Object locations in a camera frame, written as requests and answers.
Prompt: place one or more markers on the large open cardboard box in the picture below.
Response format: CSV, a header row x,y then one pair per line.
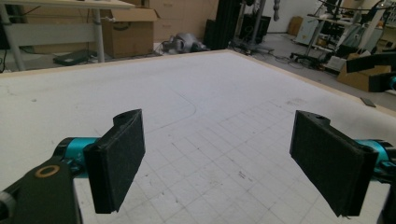
x,y
129,34

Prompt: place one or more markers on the black cabinet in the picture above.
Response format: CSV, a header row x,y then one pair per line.
x,y
222,25

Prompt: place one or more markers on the small cardboard box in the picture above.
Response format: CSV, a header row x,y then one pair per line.
x,y
358,76

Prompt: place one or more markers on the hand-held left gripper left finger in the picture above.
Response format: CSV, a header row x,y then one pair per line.
x,y
118,161

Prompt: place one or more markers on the flat black case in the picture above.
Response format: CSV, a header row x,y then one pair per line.
x,y
74,58

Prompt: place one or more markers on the white grid mat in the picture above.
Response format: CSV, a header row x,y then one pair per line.
x,y
218,93

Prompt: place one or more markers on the white table frame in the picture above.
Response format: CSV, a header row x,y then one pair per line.
x,y
56,34

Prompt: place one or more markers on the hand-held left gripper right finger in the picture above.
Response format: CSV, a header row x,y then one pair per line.
x,y
330,161

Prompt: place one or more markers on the cluttered white workbench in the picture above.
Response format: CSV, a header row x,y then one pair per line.
x,y
345,28

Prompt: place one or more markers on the grey tape piece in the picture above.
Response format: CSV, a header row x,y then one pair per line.
x,y
368,102

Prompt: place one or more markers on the grey headset device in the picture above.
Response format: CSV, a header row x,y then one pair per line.
x,y
183,43

